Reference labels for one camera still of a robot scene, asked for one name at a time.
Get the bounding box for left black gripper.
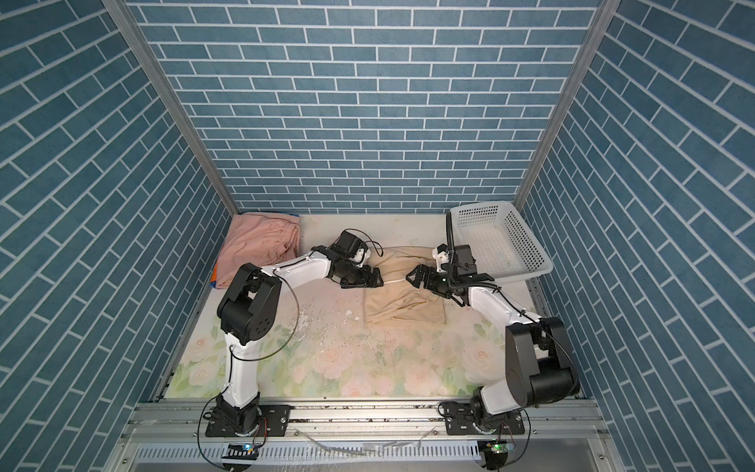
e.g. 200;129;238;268
339;260;385;287

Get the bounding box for white plastic laundry basket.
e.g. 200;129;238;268
450;202;554;284

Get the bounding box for beige shorts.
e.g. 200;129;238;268
364;246;446;328

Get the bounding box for pink shorts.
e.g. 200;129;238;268
216;212;301;289

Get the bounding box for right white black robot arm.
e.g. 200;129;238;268
406;245;580;421

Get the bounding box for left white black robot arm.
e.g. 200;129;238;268
214;228;383;435

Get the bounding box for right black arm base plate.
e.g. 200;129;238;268
436;401;525;436

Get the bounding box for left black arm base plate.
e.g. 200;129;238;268
203;404;292;438

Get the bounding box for aluminium mounting rail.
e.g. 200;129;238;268
105;398;622;471

